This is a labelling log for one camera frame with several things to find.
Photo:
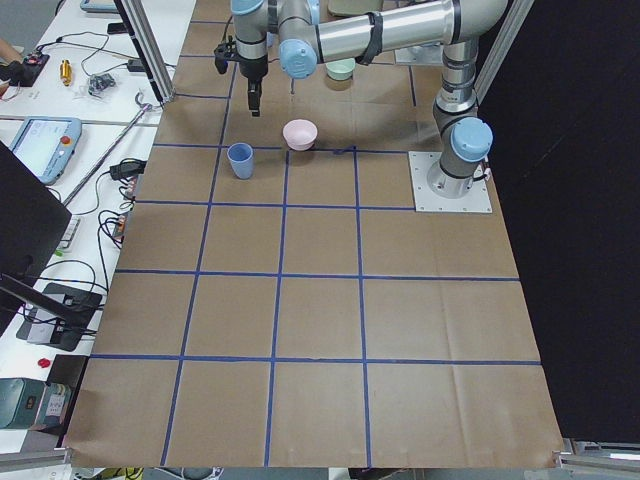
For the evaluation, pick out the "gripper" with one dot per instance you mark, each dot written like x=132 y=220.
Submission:
x=252 y=68

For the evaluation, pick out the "blue cup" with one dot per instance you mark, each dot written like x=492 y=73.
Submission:
x=240 y=156

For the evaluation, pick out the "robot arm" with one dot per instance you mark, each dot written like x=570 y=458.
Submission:
x=305 y=43

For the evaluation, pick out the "pink bowl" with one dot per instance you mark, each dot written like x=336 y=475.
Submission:
x=300 y=134

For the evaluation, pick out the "green bowl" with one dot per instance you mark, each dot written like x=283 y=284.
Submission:
x=340 y=70

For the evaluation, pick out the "black smartphone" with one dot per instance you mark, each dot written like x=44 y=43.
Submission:
x=116 y=28

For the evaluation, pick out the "black power adapter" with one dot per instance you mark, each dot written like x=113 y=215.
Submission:
x=127 y=168

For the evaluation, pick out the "gold cylinder tool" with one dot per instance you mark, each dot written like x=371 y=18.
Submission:
x=65 y=73

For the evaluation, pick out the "blue teach pendant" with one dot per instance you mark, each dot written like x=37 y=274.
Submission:
x=46 y=144

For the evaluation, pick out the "black monitor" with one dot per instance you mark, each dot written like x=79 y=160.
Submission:
x=32 y=221

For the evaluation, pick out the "monitor stand base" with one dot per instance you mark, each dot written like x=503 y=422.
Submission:
x=59 y=317

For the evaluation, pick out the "green box device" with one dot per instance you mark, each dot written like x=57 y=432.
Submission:
x=20 y=401

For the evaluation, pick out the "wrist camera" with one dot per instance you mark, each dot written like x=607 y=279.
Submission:
x=224 y=54

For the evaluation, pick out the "aluminium frame post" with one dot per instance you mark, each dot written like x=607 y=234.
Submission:
x=139 y=29

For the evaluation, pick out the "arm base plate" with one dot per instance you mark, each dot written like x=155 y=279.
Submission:
x=436 y=192

